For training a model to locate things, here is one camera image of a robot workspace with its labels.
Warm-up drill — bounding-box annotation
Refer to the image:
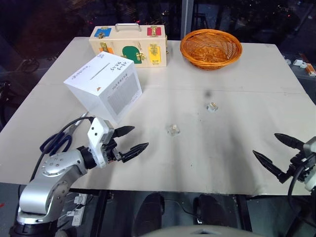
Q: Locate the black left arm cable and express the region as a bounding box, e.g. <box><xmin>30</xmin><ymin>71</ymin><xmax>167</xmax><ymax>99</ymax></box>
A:
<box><xmin>17</xmin><ymin>115</ymin><xmax>96</xmax><ymax>198</ymax></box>

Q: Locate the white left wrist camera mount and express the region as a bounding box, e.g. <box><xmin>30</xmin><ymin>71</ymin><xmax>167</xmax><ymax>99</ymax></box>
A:
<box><xmin>87</xmin><ymin>117</ymin><xmax>116</xmax><ymax>169</ymax></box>

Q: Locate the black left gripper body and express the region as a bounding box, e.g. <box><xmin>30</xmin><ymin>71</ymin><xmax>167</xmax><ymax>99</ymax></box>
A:
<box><xmin>99</xmin><ymin>127</ymin><xmax>124</xmax><ymax>165</ymax></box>

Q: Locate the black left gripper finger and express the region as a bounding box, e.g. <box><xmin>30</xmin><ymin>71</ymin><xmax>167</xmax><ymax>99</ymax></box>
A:
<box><xmin>114</xmin><ymin>125</ymin><xmax>136</xmax><ymax>138</ymax></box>
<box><xmin>120</xmin><ymin>142</ymin><xmax>150</xmax><ymax>164</ymax></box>

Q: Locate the black table leg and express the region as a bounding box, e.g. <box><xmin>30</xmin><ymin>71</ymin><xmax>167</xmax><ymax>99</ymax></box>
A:
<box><xmin>89</xmin><ymin>190</ymin><xmax>109</xmax><ymax>237</ymax></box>
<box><xmin>235</xmin><ymin>194</ymin><xmax>253</xmax><ymax>233</ymax></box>

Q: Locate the small orange white box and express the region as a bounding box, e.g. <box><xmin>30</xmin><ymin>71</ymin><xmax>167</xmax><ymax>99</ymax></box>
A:
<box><xmin>305</xmin><ymin>62</ymin><xmax>316</xmax><ymax>77</ymax></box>

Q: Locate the white power strip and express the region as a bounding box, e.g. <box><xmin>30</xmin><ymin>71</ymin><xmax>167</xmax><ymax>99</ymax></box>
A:
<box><xmin>71</xmin><ymin>193</ymin><xmax>89</xmax><ymax>228</ymax></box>

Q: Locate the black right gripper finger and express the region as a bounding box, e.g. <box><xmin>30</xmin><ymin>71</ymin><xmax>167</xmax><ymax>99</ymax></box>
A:
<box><xmin>252</xmin><ymin>149</ymin><xmax>291</xmax><ymax>184</ymax></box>
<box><xmin>274</xmin><ymin>133</ymin><xmax>306</xmax><ymax>150</ymax></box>

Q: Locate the dark rounded shape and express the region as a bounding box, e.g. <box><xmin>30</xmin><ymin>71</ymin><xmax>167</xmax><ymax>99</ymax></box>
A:
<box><xmin>134</xmin><ymin>193</ymin><xmax>165</xmax><ymax>236</ymax></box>

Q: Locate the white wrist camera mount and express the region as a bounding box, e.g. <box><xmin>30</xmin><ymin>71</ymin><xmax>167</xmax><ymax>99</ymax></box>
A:
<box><xmin>87</xmin><ymin>117</ymin><xmax>116</xmax><ymax>169</ymax></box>
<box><xmin>302</xmin><ymin>136</ymin><xmax>316</xmax><ymax>191</ymax></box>

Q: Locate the white cardboard box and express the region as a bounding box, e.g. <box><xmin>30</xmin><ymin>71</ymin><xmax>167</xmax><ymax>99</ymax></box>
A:
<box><xmin>63</xmin><ymin>51</ymin><xmax>143</xmax><ymax>125</ymax></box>

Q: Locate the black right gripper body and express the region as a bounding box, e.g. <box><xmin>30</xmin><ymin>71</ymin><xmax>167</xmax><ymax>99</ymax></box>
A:
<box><xmin>286</xmin><ymin>148</ymin><xmax>316</xmax><ymax>182</ymax></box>

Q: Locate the wooden latch lock box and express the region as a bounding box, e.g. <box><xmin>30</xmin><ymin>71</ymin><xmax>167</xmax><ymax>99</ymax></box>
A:
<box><xmin>88</xmin><ymin>23</ymin><xmax>170</xmax><ymax>68</ymax></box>

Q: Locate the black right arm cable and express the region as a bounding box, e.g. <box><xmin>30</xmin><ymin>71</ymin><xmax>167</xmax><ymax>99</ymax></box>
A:
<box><xmin>287</xmin><ymin>165</ymin><xmax>308</xmax><ymax>237</ymax></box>

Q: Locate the grey rounded robot body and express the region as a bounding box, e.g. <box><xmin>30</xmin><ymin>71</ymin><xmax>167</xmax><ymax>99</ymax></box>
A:
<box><xmin>137</xmin><ymin>223</ymin><xmax>258</xmax><ymax>237</ymax></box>

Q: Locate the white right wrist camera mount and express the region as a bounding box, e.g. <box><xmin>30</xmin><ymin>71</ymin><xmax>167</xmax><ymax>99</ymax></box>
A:
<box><xmin>302</xmin><ymin>136</ymin><xmax>316</xmax><ymax>191</ymax></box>

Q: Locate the orange wicker basket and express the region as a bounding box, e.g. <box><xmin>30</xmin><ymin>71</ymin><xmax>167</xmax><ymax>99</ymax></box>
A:
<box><xmin>179</xmin><ymin>28</ymin><xmax>243</xmax><ymax>71</ymax></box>

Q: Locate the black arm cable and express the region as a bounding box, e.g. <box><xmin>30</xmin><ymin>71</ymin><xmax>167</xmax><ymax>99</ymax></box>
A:
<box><xmin>287</xmin><ymin>165</ymin><xmax>308</xmax><ymax>237</ymax></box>
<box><xmin>17</xmin><ymin>115</ymin><xmax>96</xmax><ymax>198</ymax></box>

